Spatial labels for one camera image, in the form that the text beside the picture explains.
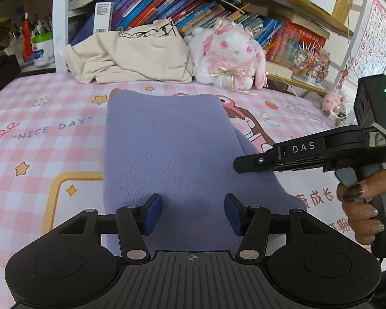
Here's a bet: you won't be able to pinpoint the white bookshelf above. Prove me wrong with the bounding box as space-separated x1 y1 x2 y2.
0 0 374 97

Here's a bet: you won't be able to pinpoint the row of colourful books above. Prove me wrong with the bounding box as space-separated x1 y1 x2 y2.
71 0 327 68

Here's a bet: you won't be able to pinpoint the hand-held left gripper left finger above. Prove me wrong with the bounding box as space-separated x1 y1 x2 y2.
56 193 163 261

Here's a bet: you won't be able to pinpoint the cream garment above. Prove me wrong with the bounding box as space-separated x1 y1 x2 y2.
61 19 194 85

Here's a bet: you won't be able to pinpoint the white barcode box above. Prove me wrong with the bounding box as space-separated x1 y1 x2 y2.
94 2 114 33

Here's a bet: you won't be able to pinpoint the purple and brown sweater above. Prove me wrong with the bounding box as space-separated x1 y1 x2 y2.
103 88 309 258

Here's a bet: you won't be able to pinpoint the dark box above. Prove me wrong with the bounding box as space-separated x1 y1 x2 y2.
0 55 21 104

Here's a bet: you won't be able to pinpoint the small pink plush toy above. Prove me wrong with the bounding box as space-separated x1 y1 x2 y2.
322 92 344 113

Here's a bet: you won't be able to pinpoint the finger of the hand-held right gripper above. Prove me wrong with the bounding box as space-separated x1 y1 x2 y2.
233 136 327 173

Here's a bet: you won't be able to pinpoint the person's right hand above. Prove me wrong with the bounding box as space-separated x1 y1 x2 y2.
336 167 386 246

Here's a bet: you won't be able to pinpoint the pink checked bed sheet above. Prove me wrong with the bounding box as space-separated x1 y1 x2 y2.
0 71 386 264

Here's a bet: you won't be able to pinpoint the alphabet wall poster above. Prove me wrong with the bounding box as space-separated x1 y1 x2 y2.
347 0 386 87

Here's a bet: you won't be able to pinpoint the bunch of pens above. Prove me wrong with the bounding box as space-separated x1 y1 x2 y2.
11 14 54 39

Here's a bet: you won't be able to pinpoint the red tassel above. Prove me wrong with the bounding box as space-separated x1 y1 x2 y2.
22 12 33 59

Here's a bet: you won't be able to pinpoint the colourful ornament bunch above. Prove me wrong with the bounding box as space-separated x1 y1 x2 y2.
291 40 331 84

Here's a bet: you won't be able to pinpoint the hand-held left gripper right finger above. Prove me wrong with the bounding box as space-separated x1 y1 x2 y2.
224 193 333 261

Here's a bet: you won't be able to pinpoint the white jar with green lid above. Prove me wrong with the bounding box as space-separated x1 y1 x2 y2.
31 32 55 68

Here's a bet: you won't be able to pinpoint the white plush bunny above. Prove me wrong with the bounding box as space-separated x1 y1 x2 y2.
183 19 267 90

